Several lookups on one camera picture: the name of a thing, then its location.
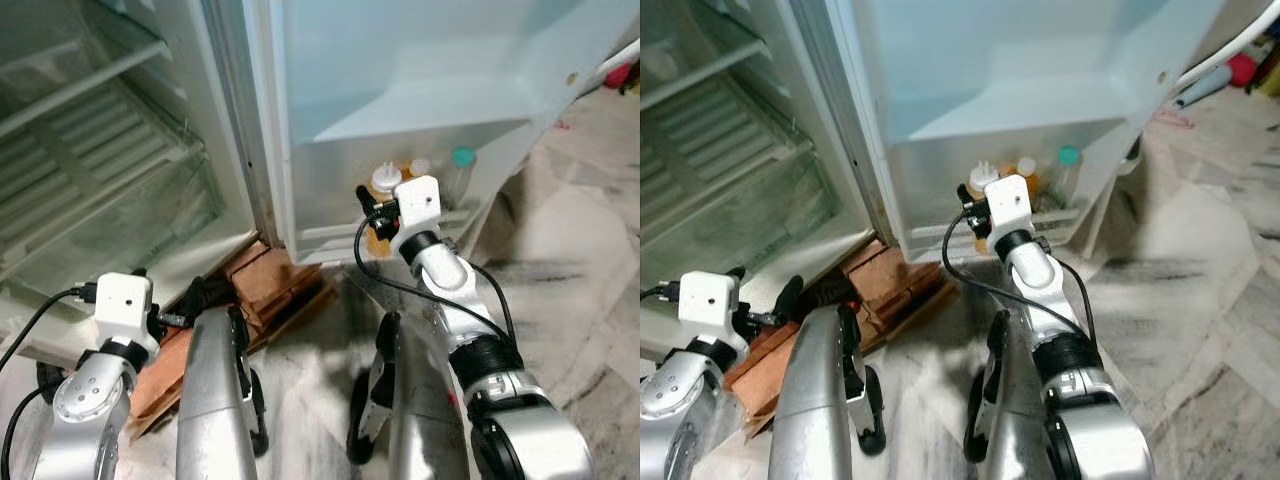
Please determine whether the silver robot right leg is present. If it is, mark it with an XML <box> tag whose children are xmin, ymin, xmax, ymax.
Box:
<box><xmin>346</xmin><ymin>311</ymin><xmax>473</xmax><ymax>480</ymax></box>
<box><xmin>964</xmin><ymin>309</ymin><xmax>1053</xmax><ymax>480</ymax></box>

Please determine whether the teal cap clear bottle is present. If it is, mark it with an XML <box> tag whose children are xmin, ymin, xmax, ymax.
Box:
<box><xmin>1054</xmin><ymin>144</ymin><xmax>1085</xmax><ymax>208</ymax></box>
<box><xmin>444</xmin><ymin>146</ymin><xmax>479</xmax><ymax>212</ymax></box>

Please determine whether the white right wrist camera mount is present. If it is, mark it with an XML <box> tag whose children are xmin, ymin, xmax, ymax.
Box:
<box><xmin>392</xmin><ymin>175</ymin><xmax>444</xmax><ymax>247</ymax></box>
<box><xmin>984</xmin><ymin>173</ymin><xmax>1035</xmax><ymax>247</ymax></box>

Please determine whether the white edged fridge shelf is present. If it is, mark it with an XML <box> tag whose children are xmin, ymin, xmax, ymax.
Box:
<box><xmin>0</xmin><ymin>38</ymin><xmax>171</xmax><ymax>143</ymax></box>
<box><xmin>640</xmin><ymin>38</ymin><xmax>776</xmax><ymax>113</ymax></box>

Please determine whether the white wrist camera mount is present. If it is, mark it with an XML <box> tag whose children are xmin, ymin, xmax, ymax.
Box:
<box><xmin>677</xmin><ymin>269</ymin><xmax>742</xmax><ymax>347</ymax></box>
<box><xmin>984</xmin><ymin>173</ymin><xmax>1035</xmax><ymax>247</ymax></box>
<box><xmin>392</xmin><ymin>175</ymin><xmax>444</xmax><ymax>247</ymax></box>
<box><xmin>94</xmin><ymin>271</ymin><xmax>157</xmax><ymax>347</ymax></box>

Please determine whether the silver robot leg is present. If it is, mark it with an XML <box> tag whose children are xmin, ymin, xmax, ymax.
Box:
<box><xmin>767</xmin><ymin>303</ymin><xmax>887</xmax><ymax>480</ymax></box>
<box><xmin>346</xmin><ymin>311</ymin><xmax>473</xmax><ymax>480</ymax></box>
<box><xmin>175</xmin><ymin>300</ymin><xmax>270</xmax><ymax>480</ymax></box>
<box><xmin>964</xmin><ymin>309</ymin><xmax>1053</xmax><ymax>480</ymax></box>

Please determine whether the white slatted fridge rack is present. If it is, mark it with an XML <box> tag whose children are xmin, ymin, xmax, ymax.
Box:
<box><xmin>640</xmin><ymin>75</ymin><xmax>813</xmax><ymax>241</ymax></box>
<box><xmin>0</xmin><ymin>80</ymin><xmax>198</xmax><ymax>263</ymax></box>

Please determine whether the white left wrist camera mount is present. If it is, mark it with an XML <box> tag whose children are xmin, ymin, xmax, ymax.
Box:
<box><xmin>677</xmin><ymin>269</ymin><xmax>742</xmax><ymax>347</ymax></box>
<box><xmin>94</xmin><ymin>271</ymin><xmax>157</xmax><ymax>347</ymax></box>

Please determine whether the white fridge cabinet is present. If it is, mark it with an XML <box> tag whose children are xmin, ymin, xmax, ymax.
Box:
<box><xmin>0</xmin><ymin>0</ymin><xmax>278</xmax><ymax>348</ymax></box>
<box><xmin>640</xmin><ymin>0</ymin><xmax>896</xmax><ymax>363</ymax></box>

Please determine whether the silver fridge door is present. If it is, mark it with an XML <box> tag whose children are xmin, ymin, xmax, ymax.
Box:
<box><xmin>825</xmin><ymin>0</ymin><xmax>1229</xmax><ymax>267</ymax></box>
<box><xmin>240</xmin><ymin>0</ymin><xmax>641</xmax><ymax>267</ymax></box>

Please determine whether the red brick stack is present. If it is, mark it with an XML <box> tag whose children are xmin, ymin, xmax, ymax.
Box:
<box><xmin>224</xmin><ymin>239</ymin><xmax>328</xmax><ymax>332</ymax></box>
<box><xmin>838</xmin><ymin>238</ymin><xmax>953</xmax><ymax>347</ymax></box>

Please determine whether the silver robot left leg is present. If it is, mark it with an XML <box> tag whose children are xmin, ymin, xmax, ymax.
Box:
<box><xmin>767</xmin><ymin>303</ymin><xmax>887</xmax><ymax>480</ymax></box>
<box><xmin>175</xmin><ymin>300</ymin><xmax>270</xmax><ymax>480</ymax></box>

